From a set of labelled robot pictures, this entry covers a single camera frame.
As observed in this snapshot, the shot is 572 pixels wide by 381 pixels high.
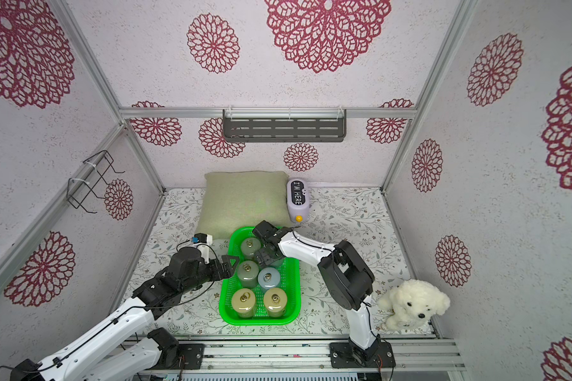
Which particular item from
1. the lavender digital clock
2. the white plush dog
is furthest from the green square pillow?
the white plush dog

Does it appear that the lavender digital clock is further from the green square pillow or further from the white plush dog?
the white plush dog

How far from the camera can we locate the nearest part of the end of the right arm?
0.67m
